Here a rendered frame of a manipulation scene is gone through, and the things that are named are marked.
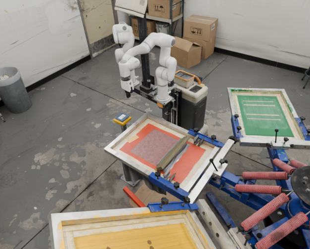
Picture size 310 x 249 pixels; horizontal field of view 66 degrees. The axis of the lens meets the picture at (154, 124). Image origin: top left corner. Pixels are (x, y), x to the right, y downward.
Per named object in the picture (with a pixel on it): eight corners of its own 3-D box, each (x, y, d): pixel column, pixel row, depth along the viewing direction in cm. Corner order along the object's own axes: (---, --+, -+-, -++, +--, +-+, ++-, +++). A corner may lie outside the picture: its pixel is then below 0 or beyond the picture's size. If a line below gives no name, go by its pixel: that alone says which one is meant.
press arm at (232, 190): (143, 150, 215) (143, 145, 211) (148, 146, 218) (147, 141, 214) (291, 229, 157) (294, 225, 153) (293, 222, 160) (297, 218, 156)
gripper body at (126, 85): (134, 76, 177) (135, 89, 184) (124, 72, 182) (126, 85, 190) (126, 81, 173) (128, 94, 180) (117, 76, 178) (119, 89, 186)
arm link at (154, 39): (163, 38, 197) (178, 43, 189) (147, 56, 192) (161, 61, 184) (157, 21, 184) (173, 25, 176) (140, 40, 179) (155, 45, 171)
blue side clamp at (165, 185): (149, 181, 181) (148, 175, 176) (153, 176, 184) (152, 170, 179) (183, 201, 167) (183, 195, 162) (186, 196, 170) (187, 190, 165)
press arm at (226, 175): (213, 176, 175) (213, 172, 172) (216, 170, 179) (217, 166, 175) (236, 187, 167) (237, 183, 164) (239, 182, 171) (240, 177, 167)
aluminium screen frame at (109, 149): (104, 151, 203) (103, 148, 201) (147, 114, 237) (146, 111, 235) (184, 199, 166) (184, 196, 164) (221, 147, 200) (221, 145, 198)
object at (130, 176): (125, 182, 230) (119, 152, 202) (128, 179, 233) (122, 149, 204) (164, 207, 209) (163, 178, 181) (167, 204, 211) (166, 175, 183)
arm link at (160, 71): (161, 79, 221) (160, 63, 211) (172, 84, 214) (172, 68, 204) (154, 83, 216) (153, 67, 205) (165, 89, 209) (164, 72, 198)
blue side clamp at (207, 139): (187, 137, 213) (187, 131, 208) (190, 134, 216) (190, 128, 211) (218, 151, 199) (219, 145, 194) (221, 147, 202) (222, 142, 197)
